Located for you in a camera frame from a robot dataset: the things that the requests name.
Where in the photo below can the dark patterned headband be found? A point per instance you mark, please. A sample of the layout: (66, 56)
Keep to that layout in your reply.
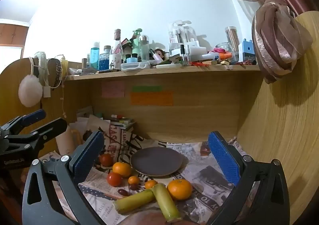
(57, 70)

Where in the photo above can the clear lidded plastic box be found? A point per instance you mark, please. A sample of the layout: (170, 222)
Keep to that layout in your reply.
(135, 66)

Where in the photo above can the small orange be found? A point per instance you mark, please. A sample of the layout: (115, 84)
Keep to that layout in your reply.
(134, 180)
(150, 184)

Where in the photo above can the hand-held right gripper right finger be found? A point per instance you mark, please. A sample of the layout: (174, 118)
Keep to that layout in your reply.
(224, 160)

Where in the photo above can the pink brown tied curtain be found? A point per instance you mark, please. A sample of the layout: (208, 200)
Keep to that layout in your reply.
(276, 40)

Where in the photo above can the orange tube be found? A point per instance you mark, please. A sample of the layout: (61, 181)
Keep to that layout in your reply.
(225, 55)

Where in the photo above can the round glass jar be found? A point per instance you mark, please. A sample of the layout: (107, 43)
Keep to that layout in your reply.
(223, 46)

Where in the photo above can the black white newspaper sheet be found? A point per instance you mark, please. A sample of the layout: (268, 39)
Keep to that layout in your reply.
(211, 200)

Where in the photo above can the green pump bottle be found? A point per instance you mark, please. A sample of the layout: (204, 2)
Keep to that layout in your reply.
(136, 43)

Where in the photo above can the dark red date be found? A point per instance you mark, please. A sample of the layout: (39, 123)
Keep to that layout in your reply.
(133, 186)
(123, 192)

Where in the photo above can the wooden cabinet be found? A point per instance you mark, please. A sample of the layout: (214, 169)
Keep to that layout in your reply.
(12, 34)

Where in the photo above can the wooden shelf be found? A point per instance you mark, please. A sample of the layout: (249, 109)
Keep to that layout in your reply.
(162, 71)

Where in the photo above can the red tomato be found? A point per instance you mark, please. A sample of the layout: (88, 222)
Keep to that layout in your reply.
(114, 179)
(106, 160)

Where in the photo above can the decorated glass bottle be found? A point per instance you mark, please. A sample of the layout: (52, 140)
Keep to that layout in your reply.
(117, 50)

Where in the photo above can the green sticky note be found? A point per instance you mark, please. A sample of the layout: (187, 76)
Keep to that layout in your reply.
(147, 88)

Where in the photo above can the tall clear jar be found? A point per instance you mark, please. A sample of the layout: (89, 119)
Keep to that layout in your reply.
(233, 40)

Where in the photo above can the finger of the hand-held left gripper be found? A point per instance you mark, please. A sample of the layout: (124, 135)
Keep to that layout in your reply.
(33, 117)
(53, 127)

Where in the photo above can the clear round cap bottle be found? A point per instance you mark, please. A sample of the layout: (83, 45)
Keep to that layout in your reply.
(144, 48)

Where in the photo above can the blue white box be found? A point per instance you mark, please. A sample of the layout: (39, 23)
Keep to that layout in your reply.
(247, 51)

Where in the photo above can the orange sticky note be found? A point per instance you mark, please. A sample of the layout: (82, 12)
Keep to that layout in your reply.
(152, 98)

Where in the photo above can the doll head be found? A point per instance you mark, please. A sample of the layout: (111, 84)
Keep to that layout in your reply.
(160, 54)

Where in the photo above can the clear cosmetics organizer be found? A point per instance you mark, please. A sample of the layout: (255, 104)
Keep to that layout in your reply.
(180, 34)

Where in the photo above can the stack of books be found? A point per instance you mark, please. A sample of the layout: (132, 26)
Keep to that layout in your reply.
(122, 122)

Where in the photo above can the blue bead jar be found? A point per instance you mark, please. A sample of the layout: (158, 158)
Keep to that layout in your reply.
(104, 61)

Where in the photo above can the small blue jar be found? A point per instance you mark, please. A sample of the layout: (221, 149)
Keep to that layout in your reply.
(132, 60)

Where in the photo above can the dark brown plate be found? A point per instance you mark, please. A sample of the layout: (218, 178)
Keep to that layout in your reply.
(157, 162)

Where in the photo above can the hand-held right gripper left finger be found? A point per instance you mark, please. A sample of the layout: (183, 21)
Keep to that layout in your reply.
(87, 155)

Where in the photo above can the green sugarcane piece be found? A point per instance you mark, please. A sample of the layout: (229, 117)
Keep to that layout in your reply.
(165, 202)
(134, 201)

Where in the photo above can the pink sticky note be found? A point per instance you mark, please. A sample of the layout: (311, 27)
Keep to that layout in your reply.
(113, 89)

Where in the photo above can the pile of papers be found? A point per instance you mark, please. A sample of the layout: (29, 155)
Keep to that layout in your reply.
(86, 121)

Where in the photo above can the small print newspaper sheet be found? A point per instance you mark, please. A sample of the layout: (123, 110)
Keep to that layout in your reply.
(99, 202)

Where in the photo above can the large orange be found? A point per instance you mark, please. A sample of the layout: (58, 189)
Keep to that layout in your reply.
(180, 189)
(122, 169)

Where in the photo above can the white round puff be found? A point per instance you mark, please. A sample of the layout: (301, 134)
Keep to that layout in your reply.
(30, 92)

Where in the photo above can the blue liquid bottle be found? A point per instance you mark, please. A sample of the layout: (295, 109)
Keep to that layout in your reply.
(94, 55)

